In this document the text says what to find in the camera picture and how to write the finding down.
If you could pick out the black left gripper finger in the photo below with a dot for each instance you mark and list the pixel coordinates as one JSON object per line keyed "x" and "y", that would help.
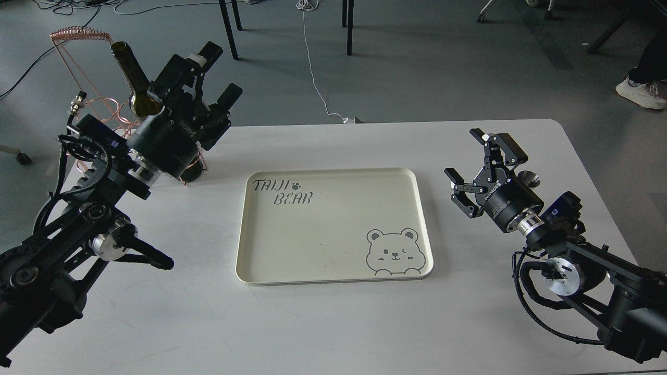
{"x": 179, "y": 84}
{"x": 215, "y": 122}

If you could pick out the dark green wine bottle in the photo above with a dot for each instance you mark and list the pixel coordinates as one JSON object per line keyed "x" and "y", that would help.
{"x": 141, "y": 103}

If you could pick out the chair caster wheel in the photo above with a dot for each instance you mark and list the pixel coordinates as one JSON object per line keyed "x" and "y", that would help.
{"x": 21, "y": 157}

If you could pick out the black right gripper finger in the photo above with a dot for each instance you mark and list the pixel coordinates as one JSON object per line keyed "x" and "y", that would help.
{"x": 501, "y": 153}
{"x": 460, "y": 191}

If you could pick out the steel double jigger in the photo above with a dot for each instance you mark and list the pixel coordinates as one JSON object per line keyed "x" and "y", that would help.
{"x": 529, "y": 178}

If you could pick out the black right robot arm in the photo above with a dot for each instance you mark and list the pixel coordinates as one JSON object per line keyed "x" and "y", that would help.
{"x": 558, "y": 268}

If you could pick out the black desk leg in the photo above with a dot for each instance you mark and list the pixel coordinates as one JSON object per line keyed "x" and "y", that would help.
{"x": 613, "y": 28}

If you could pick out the cream bear serving tray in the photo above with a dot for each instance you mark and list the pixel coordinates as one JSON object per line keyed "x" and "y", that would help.
{"x": 333, "y": 225}

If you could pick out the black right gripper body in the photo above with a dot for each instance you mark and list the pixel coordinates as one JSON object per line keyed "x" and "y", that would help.
{"x": 507, "y": 197}

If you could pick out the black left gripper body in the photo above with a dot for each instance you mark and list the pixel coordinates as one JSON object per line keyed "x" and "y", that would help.
{"x": 168, "y": 141}

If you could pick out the copper wire wine rack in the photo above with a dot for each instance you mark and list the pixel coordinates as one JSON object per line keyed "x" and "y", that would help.
{"x": 106, "y": 108}

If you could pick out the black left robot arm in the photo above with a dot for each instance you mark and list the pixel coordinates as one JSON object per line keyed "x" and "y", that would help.
{"x": 45, "y": 280}

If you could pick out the white sneaker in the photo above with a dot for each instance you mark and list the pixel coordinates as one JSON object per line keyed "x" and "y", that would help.
{"x": 645, "y": 95}

